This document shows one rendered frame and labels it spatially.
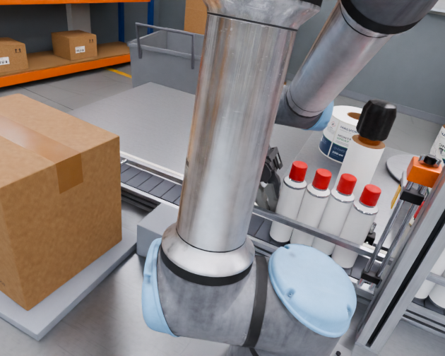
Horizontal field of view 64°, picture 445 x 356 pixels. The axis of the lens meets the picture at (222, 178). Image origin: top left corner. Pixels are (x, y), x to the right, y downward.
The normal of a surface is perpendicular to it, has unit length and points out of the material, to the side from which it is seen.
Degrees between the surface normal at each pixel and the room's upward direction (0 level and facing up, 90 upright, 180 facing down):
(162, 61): 94
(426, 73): 90
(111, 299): 0
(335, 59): 130
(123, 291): 0
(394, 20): 140
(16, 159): 0
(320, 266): 10
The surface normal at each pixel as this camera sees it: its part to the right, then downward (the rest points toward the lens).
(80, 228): 0.86, 0.36
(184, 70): -0.23, 0.55
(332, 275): 0.29, -0.80
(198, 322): -0.04, 0.41
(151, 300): -0.01, 0.04
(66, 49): -0.50, 0.40
